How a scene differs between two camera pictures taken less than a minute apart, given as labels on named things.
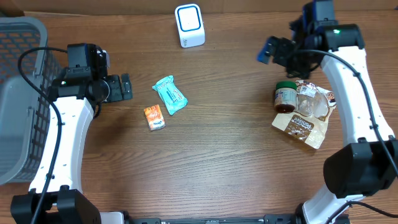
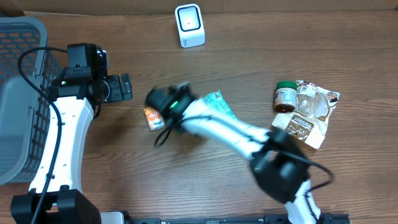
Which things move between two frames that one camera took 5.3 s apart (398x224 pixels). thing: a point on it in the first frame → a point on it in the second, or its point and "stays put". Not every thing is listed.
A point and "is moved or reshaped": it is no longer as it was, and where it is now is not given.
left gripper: [118, 94] stays put
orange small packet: [155, 117] stays put
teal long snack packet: [172, 98] is moved or reshaped
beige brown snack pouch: [306, 123] stays put
